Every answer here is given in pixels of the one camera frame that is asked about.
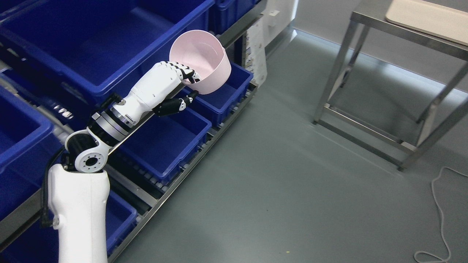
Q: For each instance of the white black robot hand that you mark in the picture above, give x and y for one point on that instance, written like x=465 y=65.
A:
x=150 y=92

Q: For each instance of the pink bowl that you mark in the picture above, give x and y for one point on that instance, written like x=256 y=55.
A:
x=202 y=51

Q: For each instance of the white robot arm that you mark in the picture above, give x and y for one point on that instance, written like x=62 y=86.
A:
x=75 y=192

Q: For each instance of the metal roller shelf rack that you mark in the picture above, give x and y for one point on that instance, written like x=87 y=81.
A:
x=126 y=185

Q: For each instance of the blue bin middle shelf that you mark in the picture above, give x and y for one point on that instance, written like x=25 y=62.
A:
x=163 y=144

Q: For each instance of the blue bin right small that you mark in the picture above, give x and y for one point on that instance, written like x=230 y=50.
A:
x=215 y=107

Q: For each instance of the large blue bin top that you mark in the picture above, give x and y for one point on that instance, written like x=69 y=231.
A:
x=96 y=47

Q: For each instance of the blue bin top right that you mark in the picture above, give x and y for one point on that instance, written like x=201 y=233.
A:
x=225 y=13

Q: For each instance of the white sign with blue text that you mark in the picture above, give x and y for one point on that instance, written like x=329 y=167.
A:
x=255 y=57

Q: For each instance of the blue bin far left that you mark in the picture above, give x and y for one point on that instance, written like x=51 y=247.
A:
x=27 y=143

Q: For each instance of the blue bin bottom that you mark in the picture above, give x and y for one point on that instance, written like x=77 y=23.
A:
x=117 y=219

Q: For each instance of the beige plastic tray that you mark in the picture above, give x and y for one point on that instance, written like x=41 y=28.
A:
x=429 y=18

